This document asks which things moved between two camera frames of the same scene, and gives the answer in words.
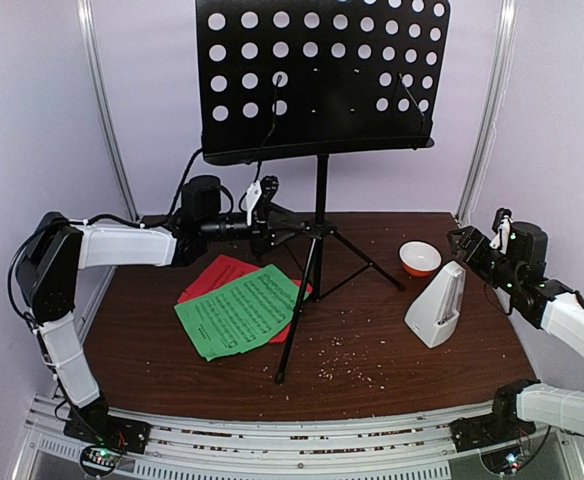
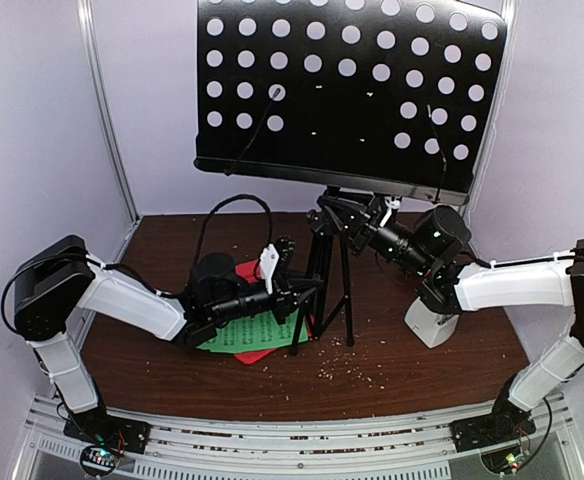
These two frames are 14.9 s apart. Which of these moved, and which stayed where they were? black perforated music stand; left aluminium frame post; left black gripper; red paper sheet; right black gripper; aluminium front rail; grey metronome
Moved: red paper sheet; black perforated music stand; left black gripper; right black gripper
Stayed: grey metronome; aluminium front rail; left aluminium frame post
